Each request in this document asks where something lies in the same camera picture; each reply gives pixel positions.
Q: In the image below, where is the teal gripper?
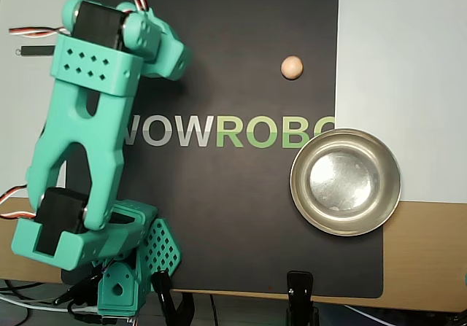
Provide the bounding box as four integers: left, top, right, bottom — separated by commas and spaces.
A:
141, 29, 195, 83

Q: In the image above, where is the wooden ball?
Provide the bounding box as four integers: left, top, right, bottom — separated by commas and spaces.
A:
280, 55, 304, 80

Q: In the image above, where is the teal robot base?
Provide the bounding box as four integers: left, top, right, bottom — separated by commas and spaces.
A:
95, 216, 182, 320

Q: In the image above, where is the metal bowl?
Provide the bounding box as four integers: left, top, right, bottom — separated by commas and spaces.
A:
289, 128, 402, 237

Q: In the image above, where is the black usb stick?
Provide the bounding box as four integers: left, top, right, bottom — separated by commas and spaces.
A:
15, 44, 56, 58

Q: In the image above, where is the black printed mat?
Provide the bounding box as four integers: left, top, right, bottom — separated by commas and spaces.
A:
61, 0, 385, 300

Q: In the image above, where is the black table clamp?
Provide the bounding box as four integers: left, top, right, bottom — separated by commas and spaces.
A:
53, 272, 104, 306
150, 269, 196, 326

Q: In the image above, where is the white paper sheet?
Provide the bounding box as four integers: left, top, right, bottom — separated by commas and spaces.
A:
0, 0, 467, 203

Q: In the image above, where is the right black clamp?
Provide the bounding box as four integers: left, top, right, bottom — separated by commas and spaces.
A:
286, 270, 320, 326

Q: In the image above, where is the thin black hanging cable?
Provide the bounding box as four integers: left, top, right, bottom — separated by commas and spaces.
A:
209, 293, 220, 326

